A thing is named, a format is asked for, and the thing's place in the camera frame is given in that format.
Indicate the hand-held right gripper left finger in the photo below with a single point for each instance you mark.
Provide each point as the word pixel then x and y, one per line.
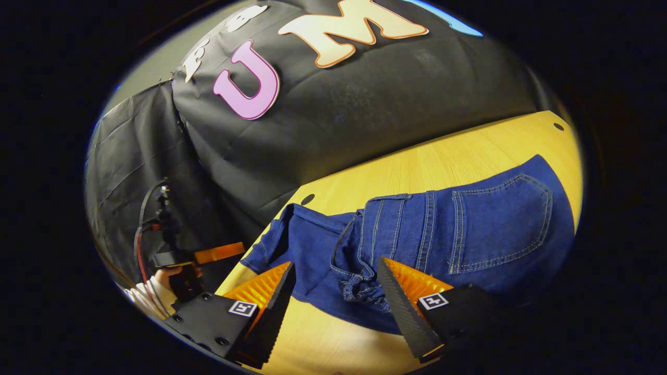
pixel 273 317

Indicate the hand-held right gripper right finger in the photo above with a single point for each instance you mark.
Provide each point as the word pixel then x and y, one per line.
pixel 401 312

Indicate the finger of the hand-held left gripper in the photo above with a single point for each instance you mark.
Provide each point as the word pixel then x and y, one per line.
pixel 219 253

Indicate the blue jeans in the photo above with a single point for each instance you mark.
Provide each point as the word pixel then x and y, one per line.
pixel 479 229

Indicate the black backdrop cloth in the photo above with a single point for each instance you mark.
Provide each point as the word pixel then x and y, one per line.
pixel 365 104

